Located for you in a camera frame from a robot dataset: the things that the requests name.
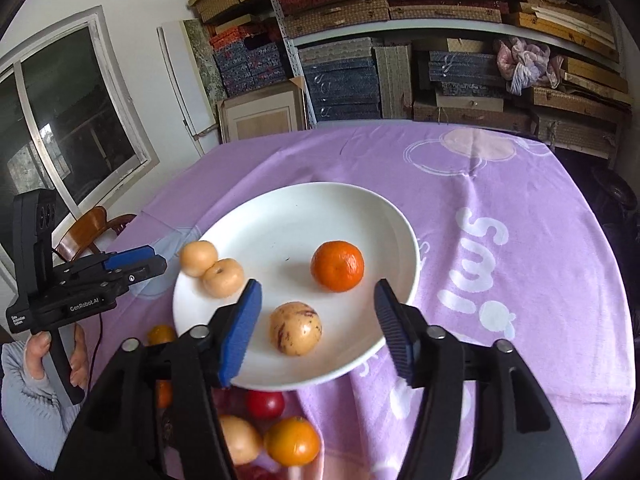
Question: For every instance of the mottled grey-green panel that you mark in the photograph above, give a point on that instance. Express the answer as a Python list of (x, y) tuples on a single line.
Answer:
[(200, 60)]

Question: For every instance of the stack of yellow wooden boards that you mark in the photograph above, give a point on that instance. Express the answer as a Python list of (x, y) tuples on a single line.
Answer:
[(565, 22)]

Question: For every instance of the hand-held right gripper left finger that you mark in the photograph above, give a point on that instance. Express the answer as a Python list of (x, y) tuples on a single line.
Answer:
[(242, 332)]

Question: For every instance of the person's left hand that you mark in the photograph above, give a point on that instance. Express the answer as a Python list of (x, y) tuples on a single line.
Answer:
[(35, 357)]

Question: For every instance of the upright grey-tan boxes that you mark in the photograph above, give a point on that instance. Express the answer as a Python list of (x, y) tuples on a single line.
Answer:
[(395, 80)]

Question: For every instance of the stack of flat navy boxes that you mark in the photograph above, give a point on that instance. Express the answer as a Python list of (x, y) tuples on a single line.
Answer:
[(465, 70)]

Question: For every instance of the long tan woven box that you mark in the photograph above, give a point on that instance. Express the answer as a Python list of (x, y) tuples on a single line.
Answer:
[(335, 17)]

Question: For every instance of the pale wooden picture frame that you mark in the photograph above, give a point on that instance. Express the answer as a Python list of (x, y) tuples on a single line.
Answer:
[(260, 117)]

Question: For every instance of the white board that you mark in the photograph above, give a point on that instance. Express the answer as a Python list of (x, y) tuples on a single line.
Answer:
[(177, 85)]

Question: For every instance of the stack of beige boxes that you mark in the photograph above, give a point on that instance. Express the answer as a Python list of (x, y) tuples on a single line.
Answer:
[(470, 110)]

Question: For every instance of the person's left forearm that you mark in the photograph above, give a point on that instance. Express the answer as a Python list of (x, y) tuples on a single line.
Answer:
[(30, 420)]

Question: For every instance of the red tomato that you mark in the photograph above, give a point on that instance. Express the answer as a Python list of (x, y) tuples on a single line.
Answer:
[(257, 474), (265, 404), (229, 402)]

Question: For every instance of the deep orange mandarin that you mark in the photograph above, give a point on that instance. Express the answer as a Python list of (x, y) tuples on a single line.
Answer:
[(164, 394)]

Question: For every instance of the stack of flat tan boxes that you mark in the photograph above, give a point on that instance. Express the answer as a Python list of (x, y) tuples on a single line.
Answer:
[(580, 105)]

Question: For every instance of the orange green-tinged fruit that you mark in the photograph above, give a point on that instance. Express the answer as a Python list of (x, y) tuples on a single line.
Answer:
[(161, 335)]

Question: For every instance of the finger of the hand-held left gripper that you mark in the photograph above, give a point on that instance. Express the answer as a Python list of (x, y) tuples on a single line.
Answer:
[(145, 270), (127, 257)]

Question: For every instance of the stack of blue orange boxes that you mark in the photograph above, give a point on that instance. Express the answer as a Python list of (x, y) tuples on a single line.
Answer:
[(250, 62)]

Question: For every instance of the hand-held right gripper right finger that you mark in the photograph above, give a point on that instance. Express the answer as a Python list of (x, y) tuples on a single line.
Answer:
[(395, 330)]

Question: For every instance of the white plate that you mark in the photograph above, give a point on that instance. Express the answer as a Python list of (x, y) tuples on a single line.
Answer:
[(300, 230)]

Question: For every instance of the pale yellow speckled fruit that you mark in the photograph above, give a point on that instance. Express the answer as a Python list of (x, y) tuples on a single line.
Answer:
[(295, 330), (242, 440)]

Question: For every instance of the dark chair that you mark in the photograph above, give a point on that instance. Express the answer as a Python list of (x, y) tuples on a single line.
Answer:
[(605, 190)]

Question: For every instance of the white metal shelf rack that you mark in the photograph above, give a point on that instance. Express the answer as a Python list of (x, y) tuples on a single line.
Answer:
[(350, 31)]

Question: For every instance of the purple printed tablecloth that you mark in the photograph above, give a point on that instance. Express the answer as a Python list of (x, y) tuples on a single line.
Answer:
[(550, 240)]

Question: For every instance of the pink white cloth bundle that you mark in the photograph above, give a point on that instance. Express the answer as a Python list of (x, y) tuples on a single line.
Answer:
[(525, 65)]

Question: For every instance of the pale beige persimmon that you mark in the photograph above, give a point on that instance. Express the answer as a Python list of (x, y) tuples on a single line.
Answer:
[(197, 257), (222, 277)]

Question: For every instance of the wooden chair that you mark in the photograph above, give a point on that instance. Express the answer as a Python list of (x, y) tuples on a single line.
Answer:
[(85, 230)]

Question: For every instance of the smooth orange fruit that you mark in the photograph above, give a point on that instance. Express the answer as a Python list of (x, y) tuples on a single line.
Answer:
[(292, 441)]

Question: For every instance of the white framed window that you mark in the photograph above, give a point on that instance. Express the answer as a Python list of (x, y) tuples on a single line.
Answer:
[(75, 125)]

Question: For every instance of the stack of dark blue boxes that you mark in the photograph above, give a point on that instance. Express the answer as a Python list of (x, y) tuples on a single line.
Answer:
[(340, 85)]

